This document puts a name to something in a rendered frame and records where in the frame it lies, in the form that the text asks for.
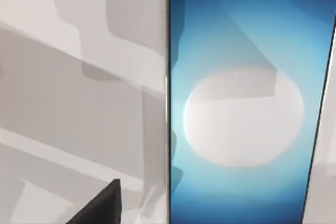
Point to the smartphone with blue screen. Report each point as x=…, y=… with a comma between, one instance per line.
x=236, y=51

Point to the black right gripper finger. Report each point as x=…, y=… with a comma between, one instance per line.
x=105, y=205

